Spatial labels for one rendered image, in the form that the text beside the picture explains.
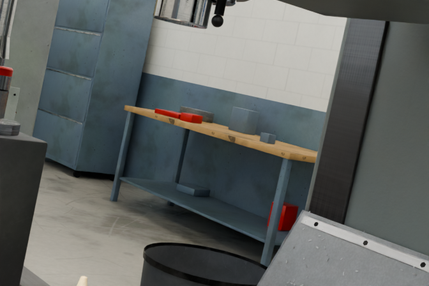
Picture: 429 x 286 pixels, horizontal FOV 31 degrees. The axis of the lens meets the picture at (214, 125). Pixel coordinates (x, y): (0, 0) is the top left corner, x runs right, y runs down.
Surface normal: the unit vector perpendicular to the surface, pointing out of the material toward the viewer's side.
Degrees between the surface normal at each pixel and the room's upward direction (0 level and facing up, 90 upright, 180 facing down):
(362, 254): 63
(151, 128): 90
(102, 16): 90
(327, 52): 90
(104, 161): 90
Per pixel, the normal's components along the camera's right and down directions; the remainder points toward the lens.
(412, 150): -0.76, -0.13
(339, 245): -0.59, -0.56
